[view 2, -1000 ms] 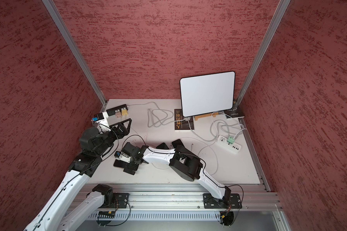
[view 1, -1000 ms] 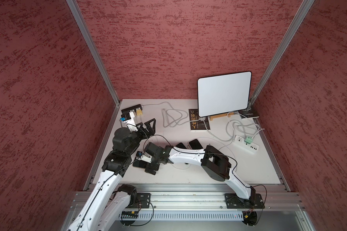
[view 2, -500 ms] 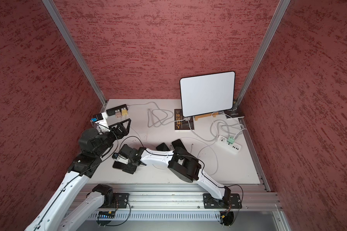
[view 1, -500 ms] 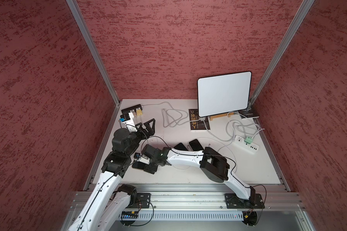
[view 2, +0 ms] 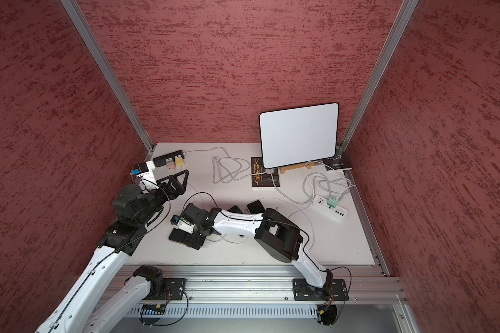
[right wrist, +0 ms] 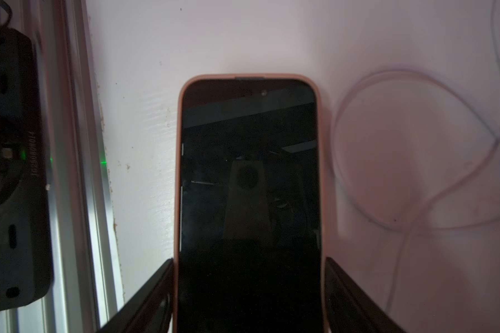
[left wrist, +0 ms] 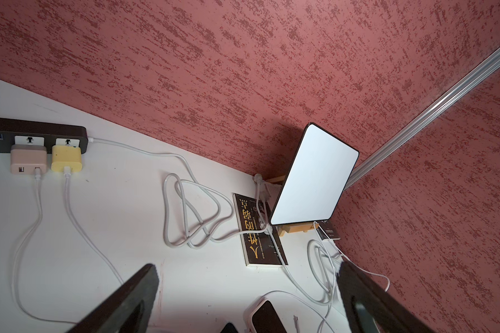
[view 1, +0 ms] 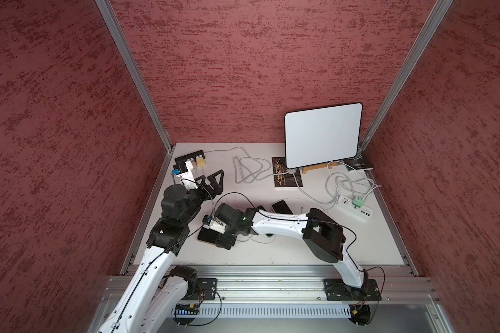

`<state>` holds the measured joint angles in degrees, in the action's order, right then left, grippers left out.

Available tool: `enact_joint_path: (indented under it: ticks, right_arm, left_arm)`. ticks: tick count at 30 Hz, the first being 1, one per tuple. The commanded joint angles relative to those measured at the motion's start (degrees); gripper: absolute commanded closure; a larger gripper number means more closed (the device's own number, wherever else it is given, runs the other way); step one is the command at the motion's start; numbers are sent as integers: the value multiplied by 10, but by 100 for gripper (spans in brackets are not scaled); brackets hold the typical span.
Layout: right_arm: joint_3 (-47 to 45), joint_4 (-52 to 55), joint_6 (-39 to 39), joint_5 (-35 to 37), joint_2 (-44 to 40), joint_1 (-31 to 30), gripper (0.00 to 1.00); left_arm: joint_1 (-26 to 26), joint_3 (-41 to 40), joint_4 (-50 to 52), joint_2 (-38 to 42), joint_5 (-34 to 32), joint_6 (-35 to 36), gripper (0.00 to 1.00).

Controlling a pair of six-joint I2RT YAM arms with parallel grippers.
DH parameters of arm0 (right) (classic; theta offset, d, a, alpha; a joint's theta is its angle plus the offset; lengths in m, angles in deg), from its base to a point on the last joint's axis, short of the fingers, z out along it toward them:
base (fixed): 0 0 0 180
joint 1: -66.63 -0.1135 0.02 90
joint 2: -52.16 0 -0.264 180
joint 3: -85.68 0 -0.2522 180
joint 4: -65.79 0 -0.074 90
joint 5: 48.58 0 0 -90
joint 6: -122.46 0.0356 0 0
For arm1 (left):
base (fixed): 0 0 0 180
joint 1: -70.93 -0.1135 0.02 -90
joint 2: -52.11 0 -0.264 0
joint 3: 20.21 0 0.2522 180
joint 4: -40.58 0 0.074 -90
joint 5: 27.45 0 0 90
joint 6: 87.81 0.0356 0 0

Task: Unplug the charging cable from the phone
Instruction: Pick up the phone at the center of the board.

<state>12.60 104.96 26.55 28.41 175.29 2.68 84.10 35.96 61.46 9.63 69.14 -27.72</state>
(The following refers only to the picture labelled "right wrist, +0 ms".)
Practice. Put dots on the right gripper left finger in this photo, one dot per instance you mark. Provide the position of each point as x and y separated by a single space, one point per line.
150 309

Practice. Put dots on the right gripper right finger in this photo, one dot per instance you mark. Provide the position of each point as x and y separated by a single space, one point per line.
349 308

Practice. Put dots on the blue case phone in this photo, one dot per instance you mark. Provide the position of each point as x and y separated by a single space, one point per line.
248 244

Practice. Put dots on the aluminium rail frame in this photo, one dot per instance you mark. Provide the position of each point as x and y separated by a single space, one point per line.
87 288

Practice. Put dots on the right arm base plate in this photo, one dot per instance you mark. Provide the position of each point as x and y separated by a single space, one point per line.
26 271

